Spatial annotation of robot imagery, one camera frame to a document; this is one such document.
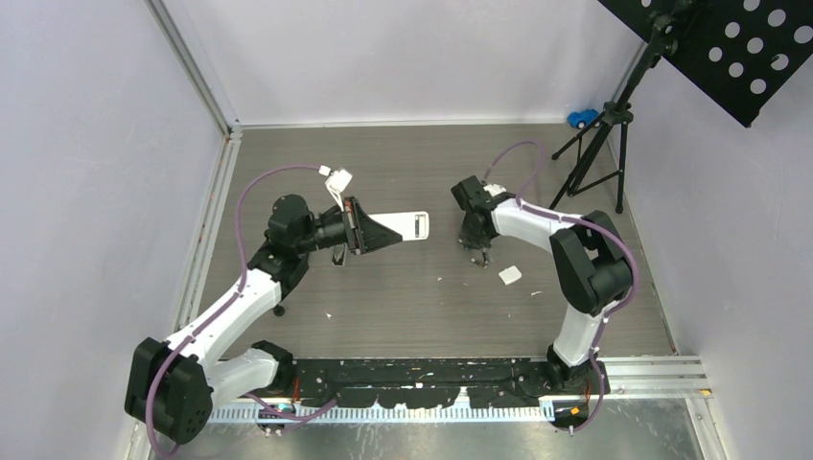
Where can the black perforated music stand tray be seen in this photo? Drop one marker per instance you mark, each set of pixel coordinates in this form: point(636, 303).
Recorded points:
point(739, 53)

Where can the white rectangular box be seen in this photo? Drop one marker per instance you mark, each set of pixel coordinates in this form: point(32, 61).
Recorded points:
point(339, 255)

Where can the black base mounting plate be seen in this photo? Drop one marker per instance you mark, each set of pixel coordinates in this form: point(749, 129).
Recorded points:
point(424, 383)

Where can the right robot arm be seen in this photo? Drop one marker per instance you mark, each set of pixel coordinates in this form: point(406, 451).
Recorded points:
point(596, 271)

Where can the black tripod stand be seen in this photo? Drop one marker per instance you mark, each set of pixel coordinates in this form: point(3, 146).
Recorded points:
point(616, 113)

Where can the white remote control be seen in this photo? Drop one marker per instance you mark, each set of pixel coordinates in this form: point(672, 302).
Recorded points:
point(412, 226)

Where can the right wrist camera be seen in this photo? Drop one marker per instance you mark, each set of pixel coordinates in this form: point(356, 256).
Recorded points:
point(494, 189)

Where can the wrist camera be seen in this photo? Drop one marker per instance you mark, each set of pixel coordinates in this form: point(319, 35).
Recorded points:
point(494, 189)
point(336, 182)

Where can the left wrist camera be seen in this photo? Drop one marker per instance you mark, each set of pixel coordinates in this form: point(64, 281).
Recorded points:
point(336, 182)

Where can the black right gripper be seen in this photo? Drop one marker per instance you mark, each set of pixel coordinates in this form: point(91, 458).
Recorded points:
point(470, 241)

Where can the blue toy car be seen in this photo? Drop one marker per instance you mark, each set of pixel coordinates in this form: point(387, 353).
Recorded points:
point(583, 118)

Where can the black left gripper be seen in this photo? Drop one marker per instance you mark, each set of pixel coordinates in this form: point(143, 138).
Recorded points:
point(364, 234)

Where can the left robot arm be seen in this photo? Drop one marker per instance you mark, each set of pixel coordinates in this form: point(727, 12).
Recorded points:
point(175, 384)

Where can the white battery cover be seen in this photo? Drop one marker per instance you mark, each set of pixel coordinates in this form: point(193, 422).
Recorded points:
point(510, 275)

